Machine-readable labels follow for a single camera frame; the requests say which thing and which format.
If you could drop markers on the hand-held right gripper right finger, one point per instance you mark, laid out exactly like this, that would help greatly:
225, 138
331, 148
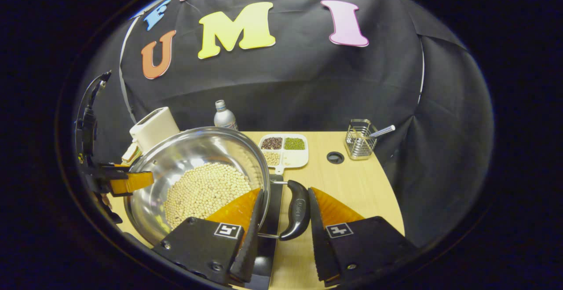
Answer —
317, 237

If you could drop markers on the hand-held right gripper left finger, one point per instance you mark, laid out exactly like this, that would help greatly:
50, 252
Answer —
253, 246

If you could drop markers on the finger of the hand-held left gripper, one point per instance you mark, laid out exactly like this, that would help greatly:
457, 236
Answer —
132, 182
110, 167

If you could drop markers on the black induction cooktop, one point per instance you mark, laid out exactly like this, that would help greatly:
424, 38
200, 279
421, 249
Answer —
272, 211

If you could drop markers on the sandwich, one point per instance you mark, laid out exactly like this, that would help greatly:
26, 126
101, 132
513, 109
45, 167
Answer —
131, 153

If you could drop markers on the white toaster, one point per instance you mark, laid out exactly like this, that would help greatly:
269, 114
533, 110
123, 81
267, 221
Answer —
154, 127

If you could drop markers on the pile of soybeans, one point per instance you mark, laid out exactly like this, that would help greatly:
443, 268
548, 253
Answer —
202, 189

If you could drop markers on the white divided dish with beans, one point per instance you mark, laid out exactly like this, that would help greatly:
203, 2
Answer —
297, 158

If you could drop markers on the metal drink bottle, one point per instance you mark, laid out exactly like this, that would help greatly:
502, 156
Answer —
225, 116

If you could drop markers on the white straw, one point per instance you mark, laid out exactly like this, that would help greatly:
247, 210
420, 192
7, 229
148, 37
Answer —
385, 130

